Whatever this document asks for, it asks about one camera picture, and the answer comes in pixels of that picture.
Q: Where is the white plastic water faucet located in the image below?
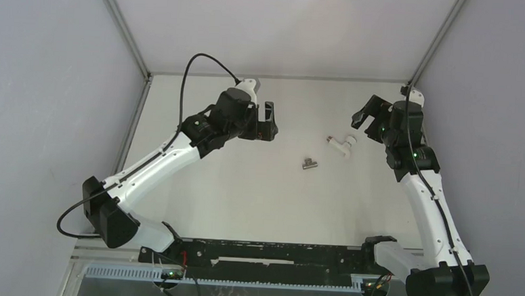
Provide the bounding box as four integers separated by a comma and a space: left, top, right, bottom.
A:
326, 135, 357, 159

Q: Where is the metal tee pipe fitting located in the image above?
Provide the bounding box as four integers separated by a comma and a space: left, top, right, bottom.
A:
301, 158, 318, 170

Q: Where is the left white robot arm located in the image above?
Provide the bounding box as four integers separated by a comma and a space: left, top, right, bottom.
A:
82, 87, 278, 263

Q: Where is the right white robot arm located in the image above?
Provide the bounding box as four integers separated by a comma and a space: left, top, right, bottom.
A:
351, 95, 490, 296

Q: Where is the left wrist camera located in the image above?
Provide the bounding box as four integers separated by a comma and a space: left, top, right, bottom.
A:
236, 78, 260, 105

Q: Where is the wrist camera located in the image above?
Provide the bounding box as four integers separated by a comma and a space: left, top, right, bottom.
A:
400, 84, 425, 107
236, 78, 260, 105

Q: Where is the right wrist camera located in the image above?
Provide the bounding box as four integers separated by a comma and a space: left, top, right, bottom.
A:
400, 84, 425, 107

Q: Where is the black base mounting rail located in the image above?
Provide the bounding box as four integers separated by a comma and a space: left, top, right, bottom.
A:
138, 238, 387, 288

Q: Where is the white slotted cable duct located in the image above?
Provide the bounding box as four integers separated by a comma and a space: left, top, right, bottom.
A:
83, 263, 366, 294

